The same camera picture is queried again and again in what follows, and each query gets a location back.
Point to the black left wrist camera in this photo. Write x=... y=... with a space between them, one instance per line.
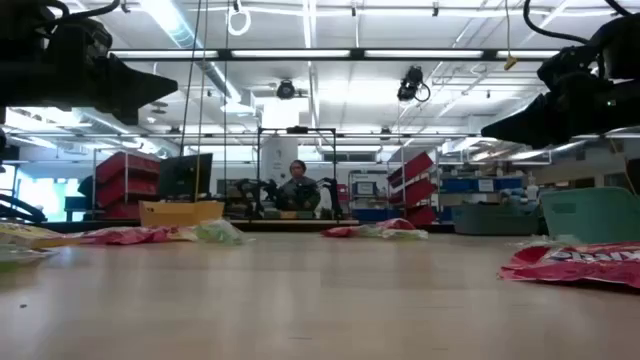
x=82 y=37

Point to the light teal plastic bin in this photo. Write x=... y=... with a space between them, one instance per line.
x=592 y=215

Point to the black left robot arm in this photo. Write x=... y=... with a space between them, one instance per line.
x=12 y=25

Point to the black background robot arm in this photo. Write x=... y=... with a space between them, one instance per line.
x=250 y=192
x=332 y=192

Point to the red storage bin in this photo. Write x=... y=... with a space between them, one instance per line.
x=417 y=192
x=120 y=211
x=127 y=167
x=422 y=216
x=411 y=168
x=125 y=192

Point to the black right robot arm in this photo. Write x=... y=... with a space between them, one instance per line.
x=630 y=105

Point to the round black hanging camera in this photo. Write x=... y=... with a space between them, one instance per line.
x=286 y=90

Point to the blue storage crates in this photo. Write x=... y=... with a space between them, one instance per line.
x=460 y=185

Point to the small monitor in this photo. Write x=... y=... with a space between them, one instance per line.
x=365 y=188

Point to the black monitor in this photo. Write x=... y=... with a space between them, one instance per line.
x=185 y=175

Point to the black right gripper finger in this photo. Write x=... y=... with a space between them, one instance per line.
x=530 y=125

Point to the person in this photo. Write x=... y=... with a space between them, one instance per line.
x=300 y=187

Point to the white pillar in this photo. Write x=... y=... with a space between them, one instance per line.
x=280 y=155

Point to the orange plastic bin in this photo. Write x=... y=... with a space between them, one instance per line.
x=170 y=215

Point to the dark teal plastic bin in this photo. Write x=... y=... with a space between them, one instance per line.
x=495 y=220

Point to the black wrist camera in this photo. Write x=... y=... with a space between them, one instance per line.
x=82 y=37
x=620 y=50

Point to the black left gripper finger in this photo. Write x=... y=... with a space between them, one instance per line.
x=135 y=90

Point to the black LED light bar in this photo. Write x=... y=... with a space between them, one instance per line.
x=300 y=53

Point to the yellow hanging hook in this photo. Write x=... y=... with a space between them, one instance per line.
x=510 y=62

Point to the yellow candy pack purple edge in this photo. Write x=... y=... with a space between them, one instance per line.
x=25 y=234

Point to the clear green candy pack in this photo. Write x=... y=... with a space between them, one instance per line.
x=545 y=242
x=395 y=234
x=220 y=232
x=20 y=255

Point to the wooden work table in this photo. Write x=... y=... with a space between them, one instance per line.
x=300 y=222

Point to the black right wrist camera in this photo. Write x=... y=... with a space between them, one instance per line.
x=620 y=50

